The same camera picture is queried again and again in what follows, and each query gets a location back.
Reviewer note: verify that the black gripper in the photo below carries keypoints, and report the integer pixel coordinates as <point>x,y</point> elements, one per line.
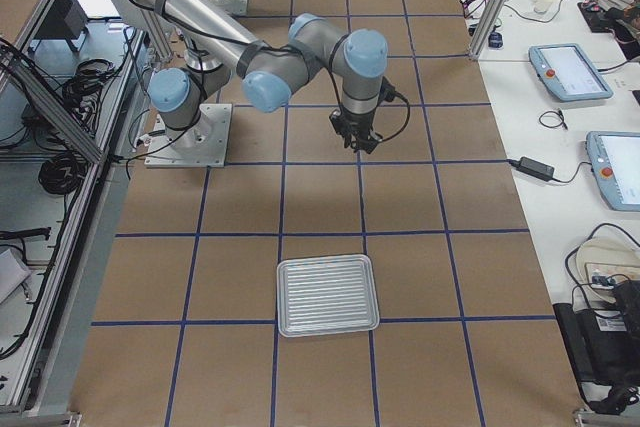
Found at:
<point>356,126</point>

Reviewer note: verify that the ribbed silver metal tray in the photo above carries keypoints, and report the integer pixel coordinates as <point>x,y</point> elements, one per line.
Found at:
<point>326,295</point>

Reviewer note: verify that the black power adapter brick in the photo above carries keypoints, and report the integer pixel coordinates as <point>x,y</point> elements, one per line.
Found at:
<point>536,169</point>

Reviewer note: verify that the far blue teach pendant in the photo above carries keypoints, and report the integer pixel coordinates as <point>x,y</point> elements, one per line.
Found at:
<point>567,73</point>

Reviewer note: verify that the blue teach pendant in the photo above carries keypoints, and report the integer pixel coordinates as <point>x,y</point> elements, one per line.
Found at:
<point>567,73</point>
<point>614,157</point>

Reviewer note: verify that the near blue teach pendant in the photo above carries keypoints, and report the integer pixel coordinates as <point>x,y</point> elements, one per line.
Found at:
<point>614,157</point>

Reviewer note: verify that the beige round plate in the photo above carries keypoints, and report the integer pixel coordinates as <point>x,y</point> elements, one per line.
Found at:
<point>607,258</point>

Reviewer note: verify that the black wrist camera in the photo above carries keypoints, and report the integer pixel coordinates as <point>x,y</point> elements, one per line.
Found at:
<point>387,92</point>

